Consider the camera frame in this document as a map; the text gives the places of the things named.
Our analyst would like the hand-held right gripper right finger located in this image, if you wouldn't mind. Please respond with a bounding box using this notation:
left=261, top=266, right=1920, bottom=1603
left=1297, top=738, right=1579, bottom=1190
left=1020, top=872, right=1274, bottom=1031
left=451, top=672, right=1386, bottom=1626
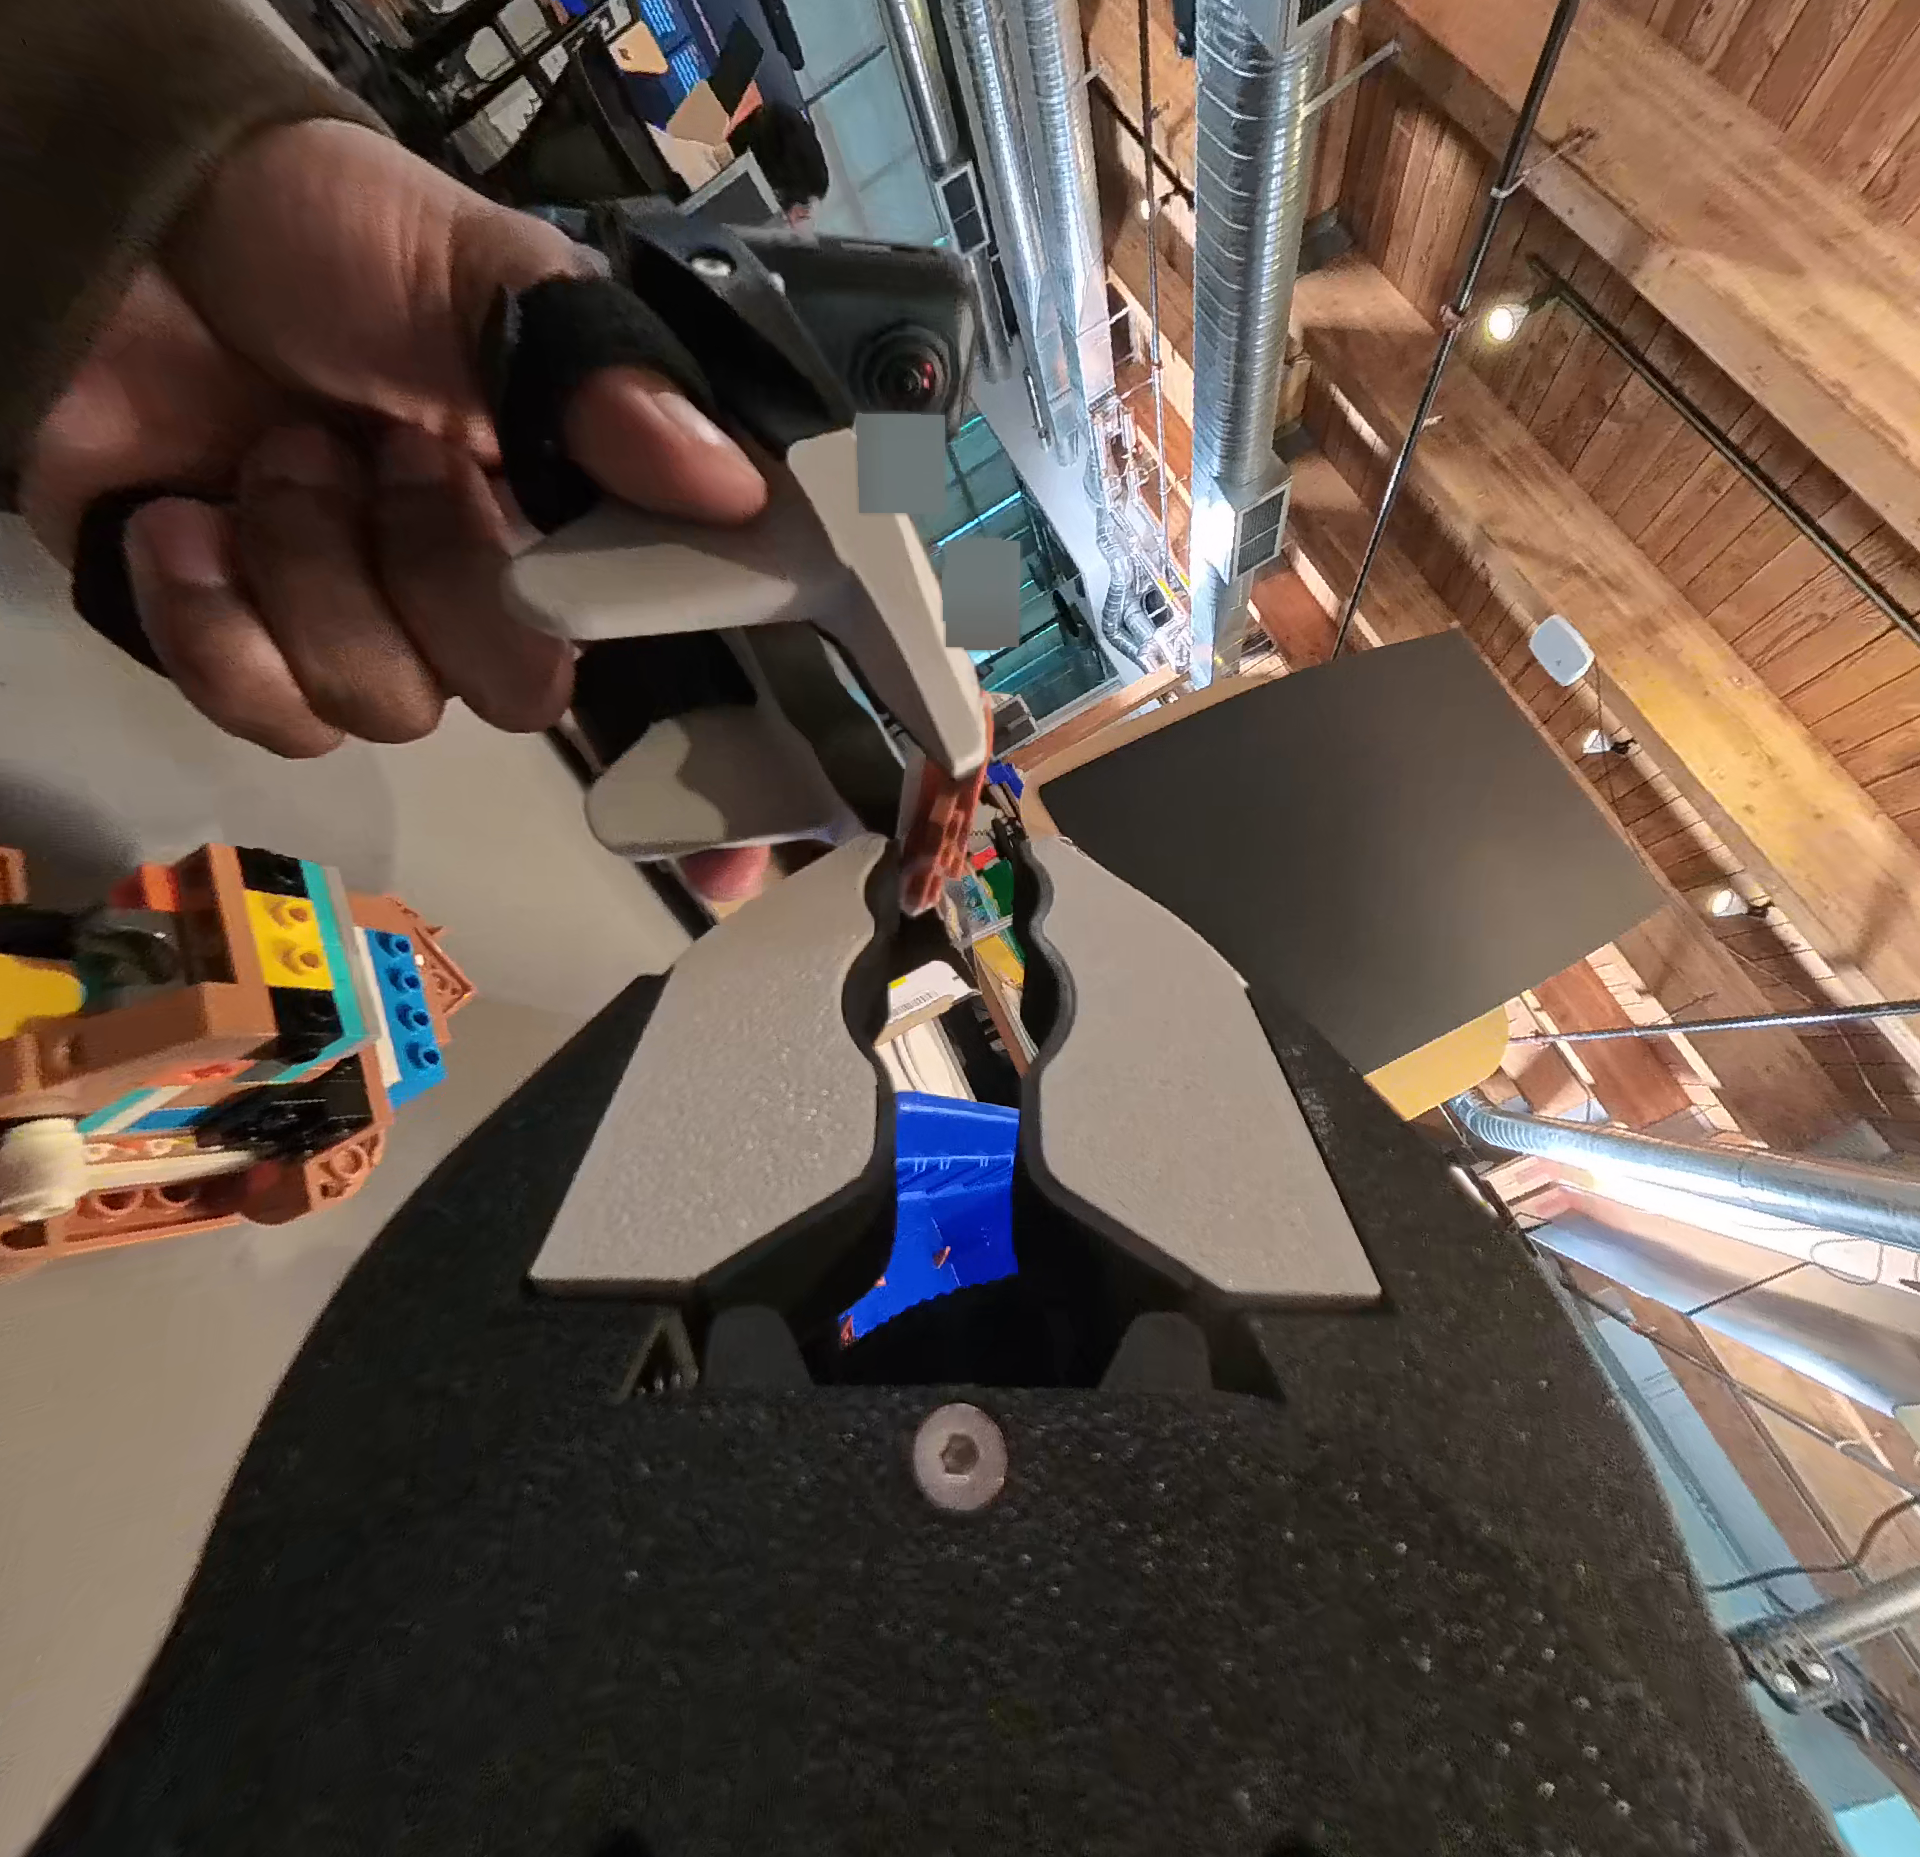
left=1006, top=833, right=1389, bottom=1388

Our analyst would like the silver ventilation duct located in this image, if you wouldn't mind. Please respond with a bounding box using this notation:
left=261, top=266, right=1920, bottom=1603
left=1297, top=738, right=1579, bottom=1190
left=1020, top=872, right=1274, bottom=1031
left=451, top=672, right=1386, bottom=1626
left=868, top=0, right=1118, bottom=524
left=1459, top=1102, right=1920, bottom=1414
left=1182, top=0, right=1344, bottom=684

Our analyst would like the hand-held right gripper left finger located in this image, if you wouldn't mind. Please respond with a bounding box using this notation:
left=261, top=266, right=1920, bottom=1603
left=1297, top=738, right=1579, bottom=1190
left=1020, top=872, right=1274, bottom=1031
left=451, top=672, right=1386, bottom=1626
left=533, top=837, right=913, bottom=1388

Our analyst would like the person's left hand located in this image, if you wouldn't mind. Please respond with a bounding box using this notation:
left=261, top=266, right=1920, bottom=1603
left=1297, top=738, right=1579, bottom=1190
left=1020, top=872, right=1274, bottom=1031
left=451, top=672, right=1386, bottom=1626
left=14, top=118, right=777, bottom=764

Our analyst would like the colourful toy brick model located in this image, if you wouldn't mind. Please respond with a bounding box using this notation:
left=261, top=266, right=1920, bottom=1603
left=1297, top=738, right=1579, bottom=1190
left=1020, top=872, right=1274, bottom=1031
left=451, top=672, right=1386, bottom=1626
left=0, top=849, right=482, bottom=1282

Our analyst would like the brown and grey brick assembly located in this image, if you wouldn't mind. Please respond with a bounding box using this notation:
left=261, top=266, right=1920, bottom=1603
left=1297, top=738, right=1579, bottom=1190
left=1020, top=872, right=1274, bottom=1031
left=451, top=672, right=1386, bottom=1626
left=893, top=743, right=999, bottom=920

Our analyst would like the blue plastic bin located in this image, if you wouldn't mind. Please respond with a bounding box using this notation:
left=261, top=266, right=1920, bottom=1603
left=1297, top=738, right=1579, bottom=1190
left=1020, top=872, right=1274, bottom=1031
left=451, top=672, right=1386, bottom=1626
left=832, top=1089, right=1032, bottom=1349

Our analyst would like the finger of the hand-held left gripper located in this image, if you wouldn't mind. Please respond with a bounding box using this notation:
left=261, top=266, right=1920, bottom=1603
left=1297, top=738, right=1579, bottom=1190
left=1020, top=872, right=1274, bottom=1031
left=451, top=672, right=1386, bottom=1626
left=506, top=431, right=998, bottom=786
left=585, top=706, right=908, bottom=863

